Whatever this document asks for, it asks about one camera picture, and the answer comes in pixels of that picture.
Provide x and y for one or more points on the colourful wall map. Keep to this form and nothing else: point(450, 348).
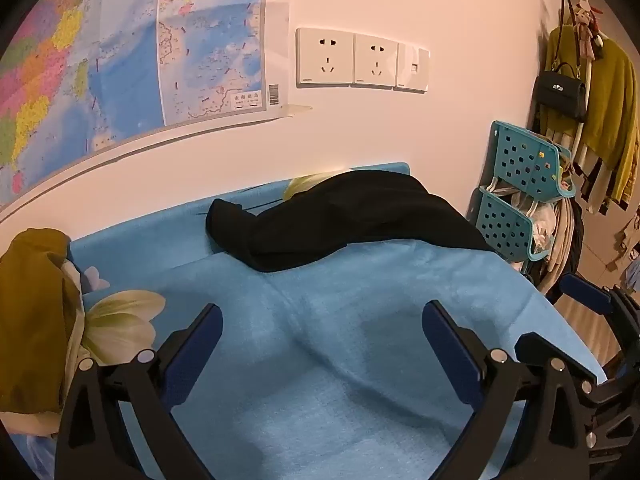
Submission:
point(125, 50)

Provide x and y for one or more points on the black coat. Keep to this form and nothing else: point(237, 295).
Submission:
point(360, 215)

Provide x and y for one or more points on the small plush toy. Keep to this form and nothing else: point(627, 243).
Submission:
point(585, 30)

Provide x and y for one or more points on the mustard garment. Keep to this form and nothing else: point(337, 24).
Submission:
point(30, 320)

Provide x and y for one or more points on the blue plastic basket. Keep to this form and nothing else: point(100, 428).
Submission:
point(525, 160)
point(502, 222)

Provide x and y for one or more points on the white coat rack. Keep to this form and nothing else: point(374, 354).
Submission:
point(587, 90)

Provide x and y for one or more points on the yellow-green sweater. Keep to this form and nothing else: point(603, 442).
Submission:
point(612, 110)

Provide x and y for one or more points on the white cloth in basket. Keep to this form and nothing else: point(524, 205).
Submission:
point(542, 225)

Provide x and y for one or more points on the blue floral blanket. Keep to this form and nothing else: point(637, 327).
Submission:
point(310, 340)

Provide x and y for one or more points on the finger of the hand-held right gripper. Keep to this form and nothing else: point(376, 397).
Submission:
point(585, 295)
point(540, 347)

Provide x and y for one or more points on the beige hanging clothes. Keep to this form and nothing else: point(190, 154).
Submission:
point(560, 240)

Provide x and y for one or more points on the black handbag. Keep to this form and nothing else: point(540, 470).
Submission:
point(560, 92)

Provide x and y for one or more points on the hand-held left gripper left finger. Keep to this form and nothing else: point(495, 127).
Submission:
point(192, 355)

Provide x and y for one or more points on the white wall socket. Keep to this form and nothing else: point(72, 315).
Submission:
point(325, 57)
point(376, 60)

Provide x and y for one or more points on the white wall jack plate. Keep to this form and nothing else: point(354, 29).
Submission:
point(414, 67)

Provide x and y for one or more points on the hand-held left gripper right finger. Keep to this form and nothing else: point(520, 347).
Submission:
point(450, 355)

